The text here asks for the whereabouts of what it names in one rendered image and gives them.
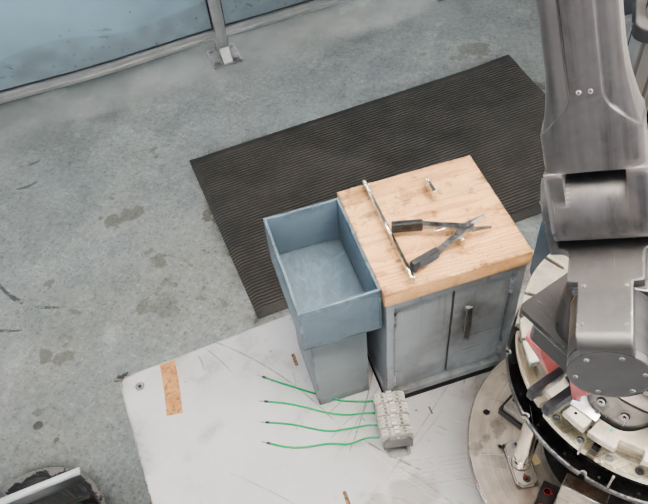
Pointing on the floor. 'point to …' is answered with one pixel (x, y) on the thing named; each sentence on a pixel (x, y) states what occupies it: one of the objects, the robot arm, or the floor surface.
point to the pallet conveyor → (49, 489)
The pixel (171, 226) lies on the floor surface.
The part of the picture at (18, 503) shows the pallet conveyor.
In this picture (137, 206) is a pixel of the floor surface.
